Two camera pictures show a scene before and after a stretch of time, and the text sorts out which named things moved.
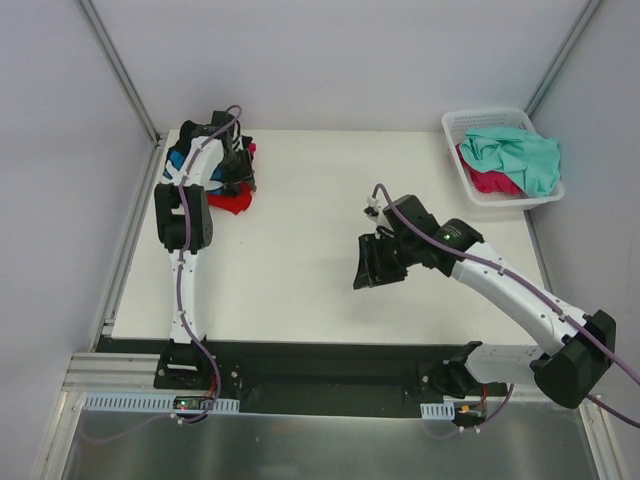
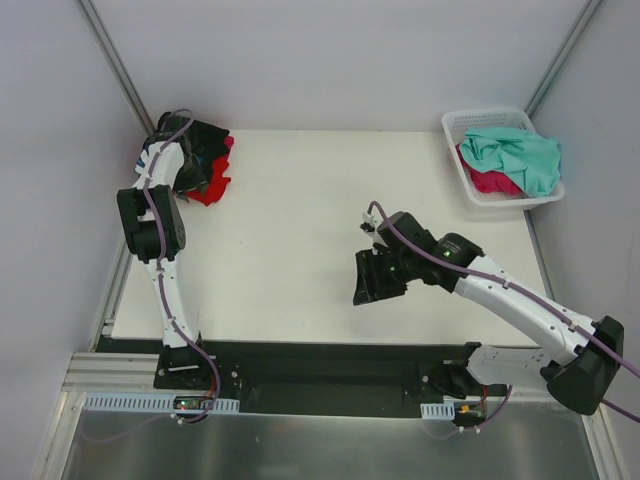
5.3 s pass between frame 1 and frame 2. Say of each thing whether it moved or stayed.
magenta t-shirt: stayed
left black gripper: moved
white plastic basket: stayed
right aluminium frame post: stayed
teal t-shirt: stayed
